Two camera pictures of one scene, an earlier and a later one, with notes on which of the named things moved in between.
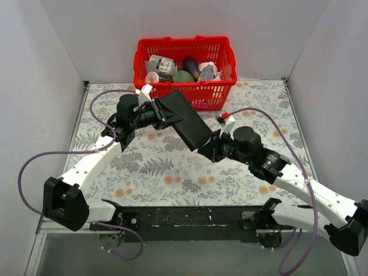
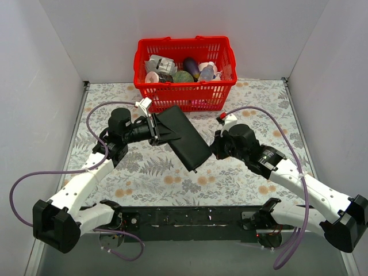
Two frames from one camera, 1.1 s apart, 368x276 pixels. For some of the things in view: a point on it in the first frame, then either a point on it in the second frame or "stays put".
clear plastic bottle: x=207 y=73 stays put
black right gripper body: x=215 y=146 stays put
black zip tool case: x=192 y=128 -> x=174 y=127
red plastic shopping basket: x=203 y=96 stays put
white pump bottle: x=218 y=77 stays put
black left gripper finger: x=165 y=114 -> x=154 y=131
